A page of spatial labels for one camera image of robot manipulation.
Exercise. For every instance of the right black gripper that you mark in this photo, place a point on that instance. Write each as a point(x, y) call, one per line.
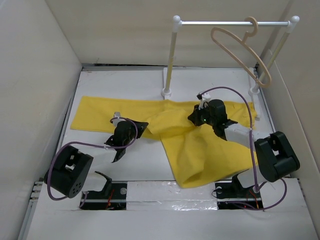
point(194, 117)

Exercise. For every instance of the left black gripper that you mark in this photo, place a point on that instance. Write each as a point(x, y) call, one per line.
point(141, 126)

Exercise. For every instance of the yellow trousers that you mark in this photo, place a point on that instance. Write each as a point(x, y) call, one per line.
point(196, 155)

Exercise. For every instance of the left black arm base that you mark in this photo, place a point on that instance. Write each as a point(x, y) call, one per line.
point(112, 196)

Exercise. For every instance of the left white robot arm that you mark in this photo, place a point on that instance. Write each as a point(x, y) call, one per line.
point(69, 167)

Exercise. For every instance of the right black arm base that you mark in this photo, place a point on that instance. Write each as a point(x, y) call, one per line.
point(230, 195)

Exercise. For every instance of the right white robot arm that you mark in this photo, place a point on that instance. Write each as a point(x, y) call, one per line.
point(275, 157)

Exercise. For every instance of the white clothes rack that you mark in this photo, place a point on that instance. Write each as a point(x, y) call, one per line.
point(255, 83)

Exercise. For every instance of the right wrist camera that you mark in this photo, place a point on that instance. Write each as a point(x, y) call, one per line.
point(204, 98)

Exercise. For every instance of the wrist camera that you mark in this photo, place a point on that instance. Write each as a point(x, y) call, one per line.
point(204, 98)
point(116, 119)

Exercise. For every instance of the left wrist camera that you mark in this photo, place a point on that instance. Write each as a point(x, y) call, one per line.
point(116, 119)

